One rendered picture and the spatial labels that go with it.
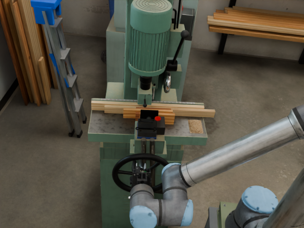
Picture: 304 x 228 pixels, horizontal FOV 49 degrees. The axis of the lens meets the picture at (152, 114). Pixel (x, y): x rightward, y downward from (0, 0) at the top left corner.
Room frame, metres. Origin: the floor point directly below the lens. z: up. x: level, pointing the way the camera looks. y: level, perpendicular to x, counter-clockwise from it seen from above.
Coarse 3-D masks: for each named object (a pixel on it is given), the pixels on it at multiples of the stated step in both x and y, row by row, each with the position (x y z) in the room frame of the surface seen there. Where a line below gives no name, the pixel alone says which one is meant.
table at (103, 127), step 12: (96, 120) 1.24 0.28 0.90; (108, 120) 1.25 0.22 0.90; (120, 120) 1.26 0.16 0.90; (132, 120) 1.27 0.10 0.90; (180, 120) 1.31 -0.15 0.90; (96, 132) 1.16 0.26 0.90; (108, 132) 1.17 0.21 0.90; (120, 132) 1.18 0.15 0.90; (132, 132) 1.19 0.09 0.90; (168, 132) 1.21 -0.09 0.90; (180, 132) 1.22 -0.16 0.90; (204, 132) 1.24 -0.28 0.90; (132, 144) 1.13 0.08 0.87; (180, 144) 1.19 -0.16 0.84; (192, 144) 1.20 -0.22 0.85; (204, 144) 1.21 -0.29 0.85
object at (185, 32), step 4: (184, 32) 1.25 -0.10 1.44; (188, 32) 1.26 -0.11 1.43; (184, 36) 1.25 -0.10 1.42; (180, 40) 1.30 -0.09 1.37; (180, 44) 1.31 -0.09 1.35; (176, 52) 1.37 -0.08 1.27; (176, 56) 1.40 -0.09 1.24; (168, 60) 1.49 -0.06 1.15; (172, 60) 1.50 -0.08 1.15; (176, 60) 1.50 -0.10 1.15; (168, 64) 1.47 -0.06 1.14; (172, 64) 1.47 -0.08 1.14; (176, 64) 1.47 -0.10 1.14; (168, 68) 1.46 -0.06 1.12; (172, 68) 1.46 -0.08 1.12; (176, 68) 1.46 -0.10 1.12
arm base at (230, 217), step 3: (234, 210) 0.93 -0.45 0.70; (231, 213) 0.94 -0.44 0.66; (228, 216) 0.92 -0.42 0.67; (231, 216) 0.90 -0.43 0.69; (228, 219) 0.90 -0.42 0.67; (231, 219) 0.88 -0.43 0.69; (234, 219) 0.87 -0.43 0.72; (225, 222) 0.90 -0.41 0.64; (228, 222) 0.88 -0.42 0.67; (231, 222) 0.87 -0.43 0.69; (234, 222) 0.86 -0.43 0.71; (225, 225) 0.88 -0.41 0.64; (228, 225) 0.87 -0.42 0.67; (231, 225) 0.86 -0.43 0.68; (234, 225) 0.85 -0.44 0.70; (237, 225) 0.84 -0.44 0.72
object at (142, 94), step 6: (138, 78) 1.42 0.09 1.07; (138, 84) 1.36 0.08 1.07; (138, 90) 1.31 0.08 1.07; (144, 90) 1.32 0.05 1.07; (150, 90) 1.32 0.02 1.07; (138, 96) 1.29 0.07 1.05; (144, 96) 1.29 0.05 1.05; (150, 96) 1.29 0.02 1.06; (138, 102) 1.29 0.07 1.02; (150, 102) 1.29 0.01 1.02
